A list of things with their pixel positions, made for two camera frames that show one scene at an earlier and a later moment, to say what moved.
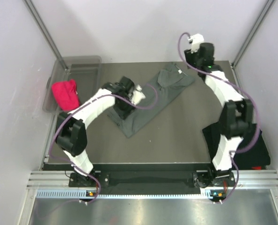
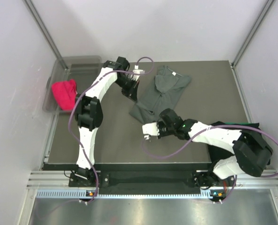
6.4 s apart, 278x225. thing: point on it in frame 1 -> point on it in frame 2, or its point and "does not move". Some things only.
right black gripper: (188, 56) -> (159, 124)
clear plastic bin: (86, 71) does not move
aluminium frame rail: (247, 179) does not move
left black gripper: (123, 114) -> (131, 92)
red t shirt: (66, 94) does not move
